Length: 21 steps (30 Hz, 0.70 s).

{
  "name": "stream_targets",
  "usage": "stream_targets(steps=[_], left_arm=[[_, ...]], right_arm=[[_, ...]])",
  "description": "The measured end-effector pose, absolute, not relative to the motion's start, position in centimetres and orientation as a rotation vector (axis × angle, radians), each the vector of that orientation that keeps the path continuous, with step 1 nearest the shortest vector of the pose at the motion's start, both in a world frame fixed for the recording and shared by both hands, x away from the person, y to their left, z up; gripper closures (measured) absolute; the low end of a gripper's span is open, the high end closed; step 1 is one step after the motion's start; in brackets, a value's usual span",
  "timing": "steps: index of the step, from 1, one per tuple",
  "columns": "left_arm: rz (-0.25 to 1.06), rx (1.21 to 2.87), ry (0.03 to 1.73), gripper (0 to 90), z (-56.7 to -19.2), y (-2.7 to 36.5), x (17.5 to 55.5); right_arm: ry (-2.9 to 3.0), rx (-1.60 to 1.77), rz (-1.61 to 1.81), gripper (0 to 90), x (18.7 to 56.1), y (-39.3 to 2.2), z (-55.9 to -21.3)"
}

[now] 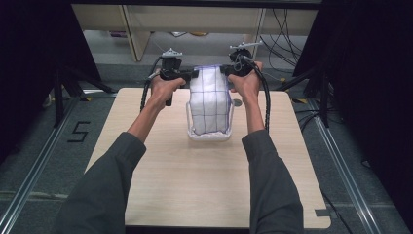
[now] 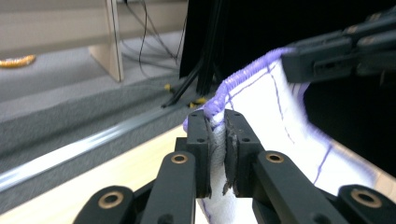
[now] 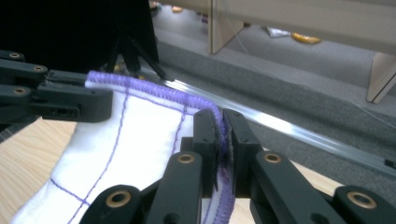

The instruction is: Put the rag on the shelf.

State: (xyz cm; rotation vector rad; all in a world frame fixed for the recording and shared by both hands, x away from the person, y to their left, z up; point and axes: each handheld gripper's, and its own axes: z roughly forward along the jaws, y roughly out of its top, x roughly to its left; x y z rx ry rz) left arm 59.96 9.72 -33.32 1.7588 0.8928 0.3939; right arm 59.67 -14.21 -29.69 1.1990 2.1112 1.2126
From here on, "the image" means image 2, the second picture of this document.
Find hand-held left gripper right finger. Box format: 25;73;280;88
223;109;265;198

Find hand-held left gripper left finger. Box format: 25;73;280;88
176;109;213;199

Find white cloth with purple edge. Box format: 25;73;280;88
182;46;378;224

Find black metal stand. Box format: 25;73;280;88
161;0;232;109

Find beige wooden bench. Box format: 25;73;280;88
0;0;189;83

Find yellow round object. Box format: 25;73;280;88
0;54;37;69

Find aluminium floor rail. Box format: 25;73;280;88
0;104;190;193

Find bundle of black cables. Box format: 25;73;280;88
120;0;189;78

